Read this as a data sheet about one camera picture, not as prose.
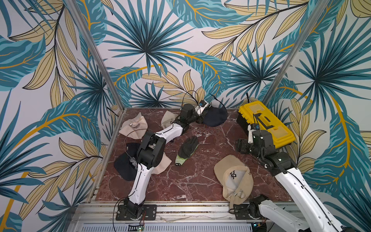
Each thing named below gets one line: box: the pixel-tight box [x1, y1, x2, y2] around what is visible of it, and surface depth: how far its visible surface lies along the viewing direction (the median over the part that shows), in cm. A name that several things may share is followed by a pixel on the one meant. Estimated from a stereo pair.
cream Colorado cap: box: [152, 151, 172, 175], surface depth 89 cm
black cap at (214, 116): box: [201, 105, 229, 128], surface depth 95 cm
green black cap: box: [174, 136, 199, 167], surface depth 96 cm
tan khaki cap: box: [213, 154, 254, 210], surface depth 83 cm
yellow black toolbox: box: [236, 101, 296, 149], surface depth 92 cm
